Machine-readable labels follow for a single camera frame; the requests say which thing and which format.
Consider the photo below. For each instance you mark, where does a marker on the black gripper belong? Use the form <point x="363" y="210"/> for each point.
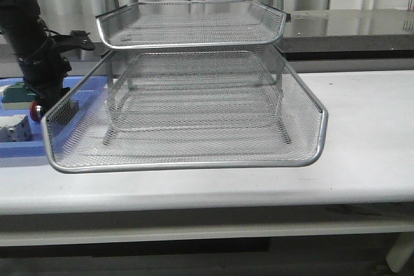
<point x="44" y="70"/>

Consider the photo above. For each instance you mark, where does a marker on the red emergency stop button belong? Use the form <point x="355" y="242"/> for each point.
<point x="35" y="111"/>

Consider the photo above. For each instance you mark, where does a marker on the silver mesh tray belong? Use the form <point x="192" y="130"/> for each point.
<point x="184" y="24"/>
<point x="78" y="147"/>
<point x="195" y="109"/>

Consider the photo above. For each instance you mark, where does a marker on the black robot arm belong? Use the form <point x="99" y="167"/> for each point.
<point x="22" y="27"/>

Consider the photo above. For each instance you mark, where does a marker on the white circuit breaker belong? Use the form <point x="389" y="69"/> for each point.
<point x="15" y="128"/>

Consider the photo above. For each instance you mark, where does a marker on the blue plastic tray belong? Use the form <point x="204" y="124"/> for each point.
<point x="33" y="147"/>

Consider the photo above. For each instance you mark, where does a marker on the dark grey background counter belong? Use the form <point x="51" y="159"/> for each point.
<point x="348" y="34"/>

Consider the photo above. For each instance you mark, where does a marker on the white table leg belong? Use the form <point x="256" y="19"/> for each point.
<point x="400" y="252"/>

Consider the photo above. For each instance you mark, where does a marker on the green and beige switch block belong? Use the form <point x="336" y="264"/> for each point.
<point x="21" y="95"/>

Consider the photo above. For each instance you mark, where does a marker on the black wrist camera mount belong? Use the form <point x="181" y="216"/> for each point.
<point x="77" y="39"/>

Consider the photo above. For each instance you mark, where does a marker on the silver rack frame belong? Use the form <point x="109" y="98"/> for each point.
<point x="198" y="68"/>

